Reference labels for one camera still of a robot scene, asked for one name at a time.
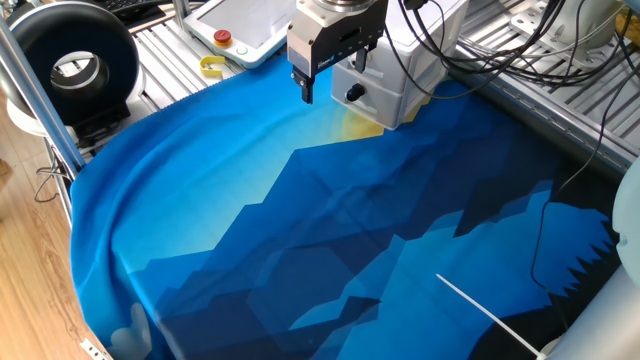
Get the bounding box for white plastic drawer cabinet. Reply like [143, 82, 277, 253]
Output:
[330, 0, 470, 131]

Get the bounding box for thin silver post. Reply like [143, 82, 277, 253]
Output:
[172, 0, 194, 32]

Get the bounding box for white teach pendant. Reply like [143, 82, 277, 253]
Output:
[182, 0, 301, 70]

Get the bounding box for black cable bundle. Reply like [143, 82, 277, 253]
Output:
[383, 0, 640, 99]

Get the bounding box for white table corner bracket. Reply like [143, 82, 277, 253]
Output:
[79, 338, 112, 360]

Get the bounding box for thin grey cable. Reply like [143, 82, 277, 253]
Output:
[33, 147, 76, 204]

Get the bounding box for grey drawer with white knob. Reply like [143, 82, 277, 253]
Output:
[344, 47, 419, 84]

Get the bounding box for black ring shaped device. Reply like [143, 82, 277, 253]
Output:
[8, 1, 142, 144]

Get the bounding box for silver force torque sensor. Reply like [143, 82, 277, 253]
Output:
[312, 0, 376, 14]

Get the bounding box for white pedestal on metal plate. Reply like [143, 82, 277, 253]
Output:
[509, 0, 624, 71]

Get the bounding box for yellow plastic part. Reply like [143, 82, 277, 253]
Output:
[613, 10, 640, 49]

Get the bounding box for yellow plastic clip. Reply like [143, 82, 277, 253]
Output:
[199, 55, 227, 79]

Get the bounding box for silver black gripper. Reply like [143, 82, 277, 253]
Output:
[286, 2, 390, 105]

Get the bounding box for white zip tie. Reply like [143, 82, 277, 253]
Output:
[435, 273, 547, 359]

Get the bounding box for aluminium frame post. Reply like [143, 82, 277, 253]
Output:
[0, 17, 87, 177]

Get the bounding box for thin black cable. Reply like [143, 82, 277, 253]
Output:
[529, 64, 640, 331]

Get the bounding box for aluminium profile rail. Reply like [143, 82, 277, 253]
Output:
[449, 47, 640, 176]

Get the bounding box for black keyboard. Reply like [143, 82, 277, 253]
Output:
[92, 0, 169, 22]

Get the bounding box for blue mountain print cloth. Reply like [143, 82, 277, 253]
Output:
[69, 53, 624, 360]

